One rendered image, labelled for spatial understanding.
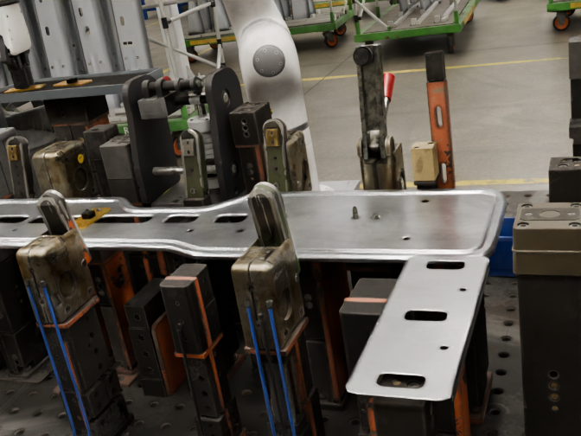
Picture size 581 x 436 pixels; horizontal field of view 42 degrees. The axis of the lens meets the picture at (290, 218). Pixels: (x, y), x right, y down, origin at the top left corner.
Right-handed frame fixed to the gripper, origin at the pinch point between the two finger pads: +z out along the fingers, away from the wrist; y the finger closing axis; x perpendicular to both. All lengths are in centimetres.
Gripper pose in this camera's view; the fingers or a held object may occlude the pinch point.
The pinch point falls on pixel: (22, 77)
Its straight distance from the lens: 174.0
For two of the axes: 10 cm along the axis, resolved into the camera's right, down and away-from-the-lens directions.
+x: 9.8, -1.2, -1.3
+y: -0.8, 3.8, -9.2
